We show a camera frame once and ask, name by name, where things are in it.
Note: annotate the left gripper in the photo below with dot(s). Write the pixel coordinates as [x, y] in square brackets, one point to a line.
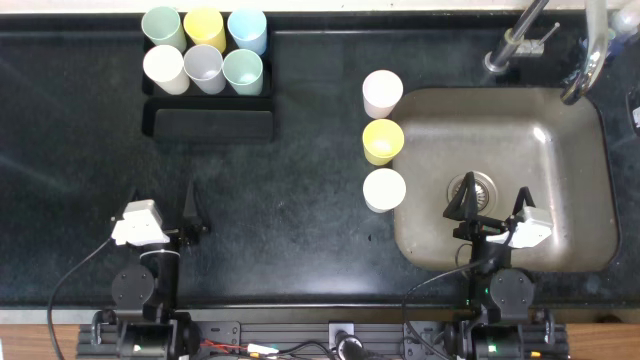
[187, 234]

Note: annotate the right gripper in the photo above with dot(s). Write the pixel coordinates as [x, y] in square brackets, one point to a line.
[475, 229]

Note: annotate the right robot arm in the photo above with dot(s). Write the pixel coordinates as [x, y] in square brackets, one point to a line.
[511, 291]

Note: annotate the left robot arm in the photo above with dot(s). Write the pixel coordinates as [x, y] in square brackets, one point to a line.
[132, 287]

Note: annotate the steel sink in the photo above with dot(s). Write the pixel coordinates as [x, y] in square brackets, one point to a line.
[545, 165]

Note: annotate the black tray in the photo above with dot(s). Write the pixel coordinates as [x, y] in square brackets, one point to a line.
[212, 122]

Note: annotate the white cup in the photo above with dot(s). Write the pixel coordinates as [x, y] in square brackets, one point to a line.
[384, 190]
[163, 65]

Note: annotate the yellow cup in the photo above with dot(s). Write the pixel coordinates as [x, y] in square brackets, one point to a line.
[204, 26]
[382, 140]

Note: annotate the grey cup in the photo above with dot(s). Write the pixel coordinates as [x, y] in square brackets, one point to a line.
[203, 64]

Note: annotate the green cup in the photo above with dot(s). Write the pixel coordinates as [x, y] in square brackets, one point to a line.
[161, 24]
[243, 70]

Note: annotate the pale pink cup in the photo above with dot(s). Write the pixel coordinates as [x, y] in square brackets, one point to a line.
[382, 90]

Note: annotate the steel tap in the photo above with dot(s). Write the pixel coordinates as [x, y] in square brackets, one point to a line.
[595, 55]

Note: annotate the blue cup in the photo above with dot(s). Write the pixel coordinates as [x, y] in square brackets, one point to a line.
[247, 27]

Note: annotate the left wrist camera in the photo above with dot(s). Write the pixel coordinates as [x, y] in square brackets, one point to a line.
[140, 224]

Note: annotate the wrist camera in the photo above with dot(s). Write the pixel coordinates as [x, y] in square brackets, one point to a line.
[527, 227]
[140, 224]

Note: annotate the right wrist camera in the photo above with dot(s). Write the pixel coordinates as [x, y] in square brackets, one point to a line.
[527, 227]

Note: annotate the mounting rail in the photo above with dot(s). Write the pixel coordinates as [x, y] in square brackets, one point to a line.
[300, 340]

